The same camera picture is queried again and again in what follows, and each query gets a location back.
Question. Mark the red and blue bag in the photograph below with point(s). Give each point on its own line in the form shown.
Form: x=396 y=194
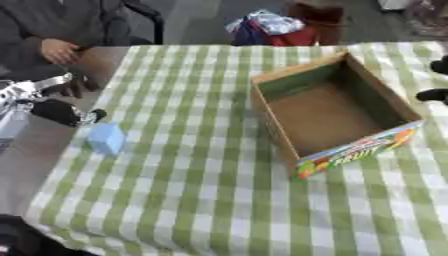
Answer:
x=271 y=30

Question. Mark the tan cardboard box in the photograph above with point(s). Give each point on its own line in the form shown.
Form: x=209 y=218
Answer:
x=326 y=116

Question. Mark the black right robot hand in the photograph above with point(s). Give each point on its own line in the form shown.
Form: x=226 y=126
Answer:
x=436 y=95

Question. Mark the person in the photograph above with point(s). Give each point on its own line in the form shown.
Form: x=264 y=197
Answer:
x=52 y=36

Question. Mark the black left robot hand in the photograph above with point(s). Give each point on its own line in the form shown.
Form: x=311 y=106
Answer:
x=58 y=112

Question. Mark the black chair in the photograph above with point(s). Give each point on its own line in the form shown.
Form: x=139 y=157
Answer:
x=149 y=23

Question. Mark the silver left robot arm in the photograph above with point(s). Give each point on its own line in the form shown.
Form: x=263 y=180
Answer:
x=16 y=100

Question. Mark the person's hand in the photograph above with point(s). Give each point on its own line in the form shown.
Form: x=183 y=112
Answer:
x=58 y=50

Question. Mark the light blue block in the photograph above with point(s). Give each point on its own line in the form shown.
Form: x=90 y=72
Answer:
x=106 y=138

